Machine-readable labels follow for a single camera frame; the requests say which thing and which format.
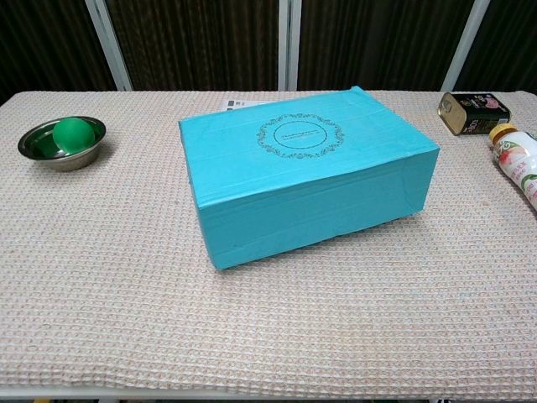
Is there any peach drink bottle yellow cap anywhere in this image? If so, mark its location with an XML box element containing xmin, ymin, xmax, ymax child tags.
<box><xmin>488</xmin><ymin>123</ymin><xmax>537</xmax><ymax>213</ymax></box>

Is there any turquoise shoe box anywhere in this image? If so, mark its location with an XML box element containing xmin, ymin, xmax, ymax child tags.
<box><xmin>178</xmin><ymin>86</ymin><xmax>441</xmax><ymax>270</ymax></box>

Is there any green ball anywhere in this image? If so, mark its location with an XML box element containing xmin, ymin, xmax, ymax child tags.
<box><xmin>52</xmin><ymin>118</ymin><xmax>96</xmax><ymax>152</ymax></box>

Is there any dark tin can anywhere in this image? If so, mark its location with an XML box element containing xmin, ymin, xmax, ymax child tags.
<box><xmin>438</xmin><ymin>92</ymin><xmax>512</xmax><ymax>137</ymax></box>

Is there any beige waffle tablecloth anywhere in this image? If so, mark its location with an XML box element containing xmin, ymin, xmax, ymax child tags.
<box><xmin>0</xmin><ymin>90</ymin><xmax>537</xmax><ymax>398</ymax></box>

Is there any white upright frame post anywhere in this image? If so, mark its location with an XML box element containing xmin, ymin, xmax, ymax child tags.
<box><xmin>278</xmin><ymin>0</ymin><xmax>302</xmax><ymax>92</ymax></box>

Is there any stainless steel bowl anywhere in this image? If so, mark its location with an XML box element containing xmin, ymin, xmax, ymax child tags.
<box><xmin>17</xmin><ymin>115</ymin><xmax>107</xmax><ymax>171</ymax></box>

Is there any white slanted frame post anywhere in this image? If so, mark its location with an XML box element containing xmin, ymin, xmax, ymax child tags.
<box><xmin>85</xmin><ymin>0</ymin><xmax>133</xmax><ymax>92</ymax></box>
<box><xmin>440</xmin><ymin>0</ymin><xmax>491</xmax><ymax>92</ymax></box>

